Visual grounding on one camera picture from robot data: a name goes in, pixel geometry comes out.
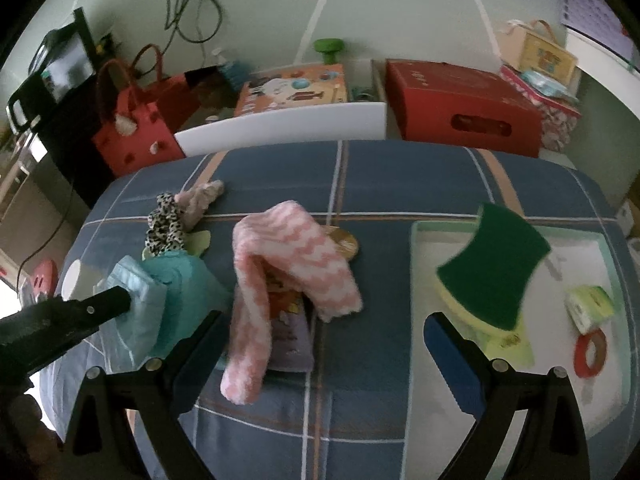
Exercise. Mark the blue water bottle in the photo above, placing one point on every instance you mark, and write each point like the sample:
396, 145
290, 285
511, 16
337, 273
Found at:
237, 73

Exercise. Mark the white foam board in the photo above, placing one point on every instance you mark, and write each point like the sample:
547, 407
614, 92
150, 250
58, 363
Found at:
317, 123

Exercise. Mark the pink satin scrunchie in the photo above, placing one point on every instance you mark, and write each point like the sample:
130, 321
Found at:
194, 202

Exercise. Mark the green dumbbell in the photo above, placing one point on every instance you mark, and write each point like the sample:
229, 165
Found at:
329, 49

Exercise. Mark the pink white fuzzy sock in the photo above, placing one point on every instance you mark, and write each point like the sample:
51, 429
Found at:
282, 259

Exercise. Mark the patterned pink gift box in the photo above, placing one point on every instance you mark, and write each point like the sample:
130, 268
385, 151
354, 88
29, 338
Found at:
558, 118

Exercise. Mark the green yellow sponge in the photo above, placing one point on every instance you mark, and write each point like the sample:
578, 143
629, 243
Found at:
485, 283

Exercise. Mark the teal tissue pack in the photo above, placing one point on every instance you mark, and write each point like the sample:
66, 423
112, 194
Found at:
171, 294

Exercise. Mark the red stool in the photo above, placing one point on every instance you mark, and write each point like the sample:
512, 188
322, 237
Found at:
45, 278

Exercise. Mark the orange picture box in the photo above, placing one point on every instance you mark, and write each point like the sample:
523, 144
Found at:
296, 86

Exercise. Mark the black monitor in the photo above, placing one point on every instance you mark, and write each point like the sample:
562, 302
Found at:
65, 59

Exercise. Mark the red felt handbag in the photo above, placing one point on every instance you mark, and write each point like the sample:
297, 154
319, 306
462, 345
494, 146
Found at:
139, 130

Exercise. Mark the white tray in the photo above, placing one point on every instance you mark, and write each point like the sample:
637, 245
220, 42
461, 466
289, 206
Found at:
435, 424

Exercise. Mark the red cardboard box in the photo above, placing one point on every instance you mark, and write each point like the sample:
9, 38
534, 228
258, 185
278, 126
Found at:
455, 105

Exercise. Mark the purple snack pouch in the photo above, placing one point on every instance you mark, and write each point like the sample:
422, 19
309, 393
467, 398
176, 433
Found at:
291, 347

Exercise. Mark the round brown coaster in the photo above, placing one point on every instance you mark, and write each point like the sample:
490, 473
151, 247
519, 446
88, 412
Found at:
345, 242

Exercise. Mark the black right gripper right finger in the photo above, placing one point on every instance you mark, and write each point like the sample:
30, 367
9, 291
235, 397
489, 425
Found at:
552, 443

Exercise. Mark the beige gift bag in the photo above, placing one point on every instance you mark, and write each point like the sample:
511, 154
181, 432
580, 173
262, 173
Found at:
533, 46

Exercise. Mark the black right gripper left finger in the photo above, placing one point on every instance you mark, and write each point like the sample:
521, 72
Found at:
99, 443

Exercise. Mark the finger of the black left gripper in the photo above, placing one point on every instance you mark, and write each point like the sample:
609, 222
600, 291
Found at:
38, 335

